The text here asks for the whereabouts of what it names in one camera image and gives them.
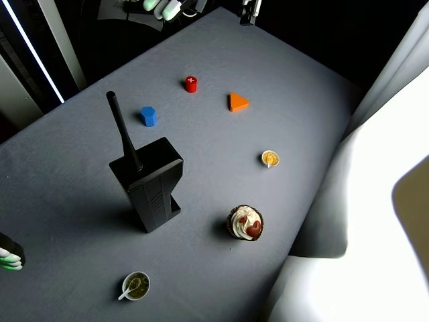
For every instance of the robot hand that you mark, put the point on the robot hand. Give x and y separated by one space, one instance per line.
166 8
10 255

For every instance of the black walkie-talkie toy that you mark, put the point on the black walkie-talkie toy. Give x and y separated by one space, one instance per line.
154 181

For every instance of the red cylinder block white cross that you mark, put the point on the red cylinder block white cross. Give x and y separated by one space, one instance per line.
191 85

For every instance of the blue hexagon block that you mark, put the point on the blue hexagon block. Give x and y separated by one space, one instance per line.
149 116

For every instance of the orange triangle block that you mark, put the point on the orange triangle block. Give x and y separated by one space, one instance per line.
237 102

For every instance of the white soup spoon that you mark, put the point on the white soup spoon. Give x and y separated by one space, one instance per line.
129 290

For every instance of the white bowl of green soup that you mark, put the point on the white bowl of green soup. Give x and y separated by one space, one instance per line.
140 285

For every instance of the white light strip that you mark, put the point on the white light strip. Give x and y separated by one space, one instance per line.
33 50

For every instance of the small white cup orange drink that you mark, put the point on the small white cup orange drink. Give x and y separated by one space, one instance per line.
270 158

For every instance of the grey table cloth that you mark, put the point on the grey table cloth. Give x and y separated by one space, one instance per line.
218 188

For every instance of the toy cupcake with red hearts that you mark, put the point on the toy cupcake with red hearts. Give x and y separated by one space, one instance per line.
246 224

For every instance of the beige panel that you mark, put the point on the beige panel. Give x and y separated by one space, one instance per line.
414 214

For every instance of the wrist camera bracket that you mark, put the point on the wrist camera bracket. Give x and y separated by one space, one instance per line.
250 11

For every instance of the white frame post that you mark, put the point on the white frame post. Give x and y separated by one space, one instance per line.
62 40

